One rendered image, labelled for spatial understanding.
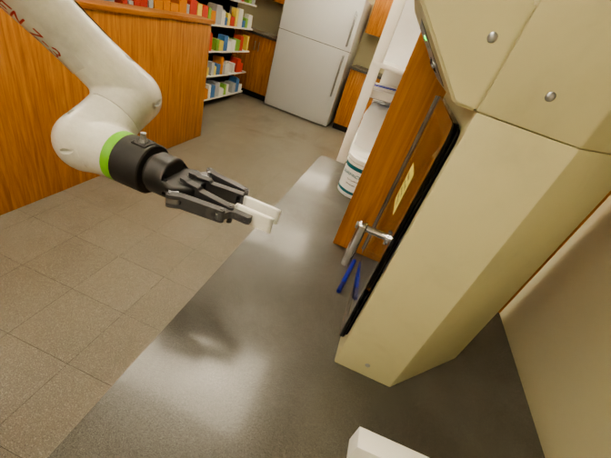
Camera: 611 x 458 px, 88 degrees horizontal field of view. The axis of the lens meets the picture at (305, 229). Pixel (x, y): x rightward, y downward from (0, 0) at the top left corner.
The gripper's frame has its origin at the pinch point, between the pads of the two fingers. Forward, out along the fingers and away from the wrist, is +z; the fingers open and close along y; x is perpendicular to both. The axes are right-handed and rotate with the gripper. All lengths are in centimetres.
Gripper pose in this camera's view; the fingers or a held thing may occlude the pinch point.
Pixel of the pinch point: (257, 214)
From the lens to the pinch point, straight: 55.8
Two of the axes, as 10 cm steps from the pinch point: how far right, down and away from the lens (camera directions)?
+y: 3.0, -4.9, 8.2
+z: 9.2, 3.9, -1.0
